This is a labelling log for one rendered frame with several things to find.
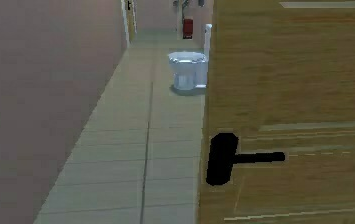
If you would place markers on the red fire extinguisher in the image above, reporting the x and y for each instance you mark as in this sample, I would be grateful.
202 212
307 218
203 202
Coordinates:
187 27

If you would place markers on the brown wooden door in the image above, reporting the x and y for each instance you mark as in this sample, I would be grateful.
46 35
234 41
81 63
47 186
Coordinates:
285 100

